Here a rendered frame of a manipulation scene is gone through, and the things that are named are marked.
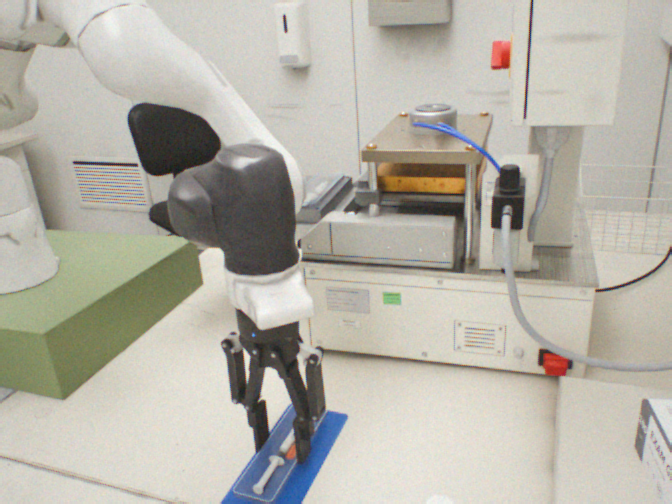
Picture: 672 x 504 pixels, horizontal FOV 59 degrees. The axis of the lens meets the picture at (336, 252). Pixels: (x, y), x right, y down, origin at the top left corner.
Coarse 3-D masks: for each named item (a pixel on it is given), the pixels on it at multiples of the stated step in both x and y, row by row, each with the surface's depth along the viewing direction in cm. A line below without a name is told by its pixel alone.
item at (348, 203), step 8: (352, 192) 117; (344, 200) 113; (352, 200) 113; (336, 208) 109; (344, 208) 109; (352, 208) 114; (296, 224) 103; (304, 224) 102; (312, 224) 102; (296, 232) 103; (304, 232) 103
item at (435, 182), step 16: (384, 176) 95; (400, 176) 94; (416, 176) 94; (432, 176) 93; (448, 176) 93; (464, 176) 92; (480, 176) 95; (384, 192) 96; (400, 192) 96; (416, 192) 95; (432, 192) 94; (448, 192) 93
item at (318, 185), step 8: (320, 176) 117; (328, 176) 116; (336, 176) 116; (312, 184) 112; (320, 184) 112; (328, 184) 111; (312, 192) 108; (320, 192) 107; (304, 200) 104; (312, 200) 103
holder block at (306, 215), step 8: (312, 176) 120; (344, 184) 114; (352, 184) 119; (336, 192) 110; (344, 192) 114; (328, 200) 106; (336, 200) 110; (304, 208) 103; (312, 208) 102; (320, 208) 102; (328, 208) 105; (296, 216) 103; (304, 216) 103; (312, 216) 102; (320, 216) 102
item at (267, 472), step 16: (288, 416) 86; (288, 432) 83; (272, 448) 80; (288, 448) 80; (256, 464) 78; (272, 464) 78; (288, 464) 78; (240, 480) 75; (256, 480) 75; (272, 480) 75; (256, 496) 73; (272, 496) 73
